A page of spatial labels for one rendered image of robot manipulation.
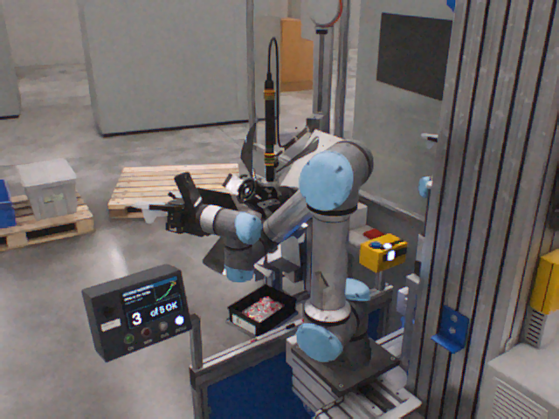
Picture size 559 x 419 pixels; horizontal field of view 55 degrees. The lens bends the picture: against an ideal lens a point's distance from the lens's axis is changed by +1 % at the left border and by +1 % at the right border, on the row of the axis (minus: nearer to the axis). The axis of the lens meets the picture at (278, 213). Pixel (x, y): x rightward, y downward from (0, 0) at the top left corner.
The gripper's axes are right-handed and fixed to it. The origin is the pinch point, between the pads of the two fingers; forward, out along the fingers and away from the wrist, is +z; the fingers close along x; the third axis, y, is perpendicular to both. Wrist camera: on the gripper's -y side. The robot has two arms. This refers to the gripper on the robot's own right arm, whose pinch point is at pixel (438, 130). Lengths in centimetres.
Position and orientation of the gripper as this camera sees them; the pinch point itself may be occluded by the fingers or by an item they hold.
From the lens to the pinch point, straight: 226.5
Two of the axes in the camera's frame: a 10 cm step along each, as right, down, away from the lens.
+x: 9.8, -1.9, 0.8
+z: -1.5, -4.1, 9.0
